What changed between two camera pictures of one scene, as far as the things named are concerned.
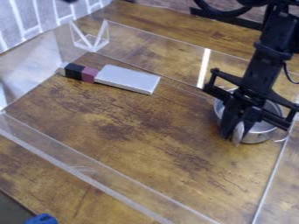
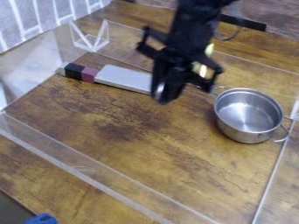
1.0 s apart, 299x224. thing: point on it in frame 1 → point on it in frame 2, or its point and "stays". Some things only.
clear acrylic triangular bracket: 89,42 stays
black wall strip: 232,19 stays
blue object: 43,218 stays
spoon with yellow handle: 238,132 → 198,67
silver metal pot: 262,130 stays
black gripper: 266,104 → 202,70
